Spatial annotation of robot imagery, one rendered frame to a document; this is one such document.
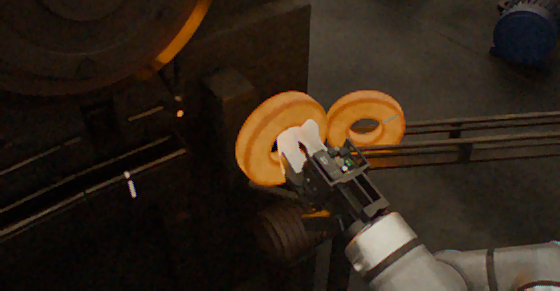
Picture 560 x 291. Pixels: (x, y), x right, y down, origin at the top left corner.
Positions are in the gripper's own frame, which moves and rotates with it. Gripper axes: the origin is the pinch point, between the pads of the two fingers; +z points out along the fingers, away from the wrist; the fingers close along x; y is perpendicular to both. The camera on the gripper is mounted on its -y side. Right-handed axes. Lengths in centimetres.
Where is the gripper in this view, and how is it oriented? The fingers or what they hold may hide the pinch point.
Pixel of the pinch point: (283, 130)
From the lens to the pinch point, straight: 74.3
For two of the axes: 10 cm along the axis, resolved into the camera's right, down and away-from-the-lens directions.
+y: 1.7, -5.8, -8.0
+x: -8.2, 3.6, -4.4
